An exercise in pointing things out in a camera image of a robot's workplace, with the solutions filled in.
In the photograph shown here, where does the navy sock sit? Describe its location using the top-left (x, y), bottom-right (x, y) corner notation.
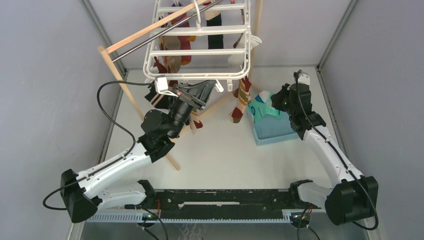
top-left (205, 11), bottom-right (224, 51)

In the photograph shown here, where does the wooden drying rack frame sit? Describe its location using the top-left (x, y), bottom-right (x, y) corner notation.
top-left (97, 0), bottom-right (269, 172)

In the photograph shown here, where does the black sock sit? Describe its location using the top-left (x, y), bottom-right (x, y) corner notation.
top-left (144, 85), bottom-right (171, 110)

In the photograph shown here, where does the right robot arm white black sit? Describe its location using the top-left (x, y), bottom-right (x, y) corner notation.
top-left (271, 83), bottom-right (379, 231)

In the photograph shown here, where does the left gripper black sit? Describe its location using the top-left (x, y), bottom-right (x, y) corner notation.
top-left (166, 79), bottom-right (215, 139)

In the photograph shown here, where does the left camera cable black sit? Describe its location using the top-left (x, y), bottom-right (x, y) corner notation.
top-left (96, 81), bottom-right (158, 157)

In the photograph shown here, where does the metal rack rod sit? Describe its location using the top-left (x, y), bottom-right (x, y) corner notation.
top-left (111, 0), bottom-right (223, 64)

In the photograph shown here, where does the red cuff tan sock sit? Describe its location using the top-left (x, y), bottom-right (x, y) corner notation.
top-left (154, 35), bottom-right (196, 73)

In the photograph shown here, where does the green white sock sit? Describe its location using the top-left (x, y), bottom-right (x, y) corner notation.
top-left (247, 90), bottom-right (282, 124)

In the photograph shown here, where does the white plastic sock hanger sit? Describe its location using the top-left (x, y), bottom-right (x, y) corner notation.
top-left (143, 0), bottom-right (254, 91)

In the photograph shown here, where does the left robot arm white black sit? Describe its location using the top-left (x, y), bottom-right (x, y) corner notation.
top-left (59, 80), bottom-right (222, 223)

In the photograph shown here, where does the blue plastic basket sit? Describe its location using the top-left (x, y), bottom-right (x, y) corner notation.
top-left (249, 111), bottom-right (299, 146)

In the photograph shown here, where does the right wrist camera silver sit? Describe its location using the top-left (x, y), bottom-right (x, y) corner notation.
top-left (293, 69), bottom-right (311, 86)

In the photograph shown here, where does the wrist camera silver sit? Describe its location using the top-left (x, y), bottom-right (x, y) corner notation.
top-left (293, 69), bottom-right (311, 86)
top-left (154, 75), bottom-right (177, 97)

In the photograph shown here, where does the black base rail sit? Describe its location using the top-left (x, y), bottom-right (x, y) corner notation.
top-left (141, 189), bottom-right (310, 221)

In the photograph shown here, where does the striped brown green sock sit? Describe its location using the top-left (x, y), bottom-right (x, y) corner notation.
top-left (230, 76), bottom-right (252, 124)

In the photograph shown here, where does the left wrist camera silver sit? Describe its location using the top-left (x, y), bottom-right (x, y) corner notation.
top-left (154, 75), bottom-right (177, 97)

